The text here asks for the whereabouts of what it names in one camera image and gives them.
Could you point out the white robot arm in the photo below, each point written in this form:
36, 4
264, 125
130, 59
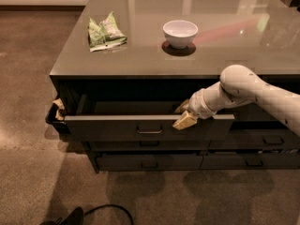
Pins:
238, 86

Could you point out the dark drawer cabinet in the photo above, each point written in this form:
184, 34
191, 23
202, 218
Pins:
262, 35

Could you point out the green chip bag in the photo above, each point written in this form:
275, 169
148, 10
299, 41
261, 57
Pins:
105, 35

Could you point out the black bin with trash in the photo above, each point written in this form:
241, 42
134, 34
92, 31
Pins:
56, 116

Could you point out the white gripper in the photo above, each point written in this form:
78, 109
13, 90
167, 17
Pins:
198, 106

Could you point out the white bowl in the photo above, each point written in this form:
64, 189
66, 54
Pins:
179, 33

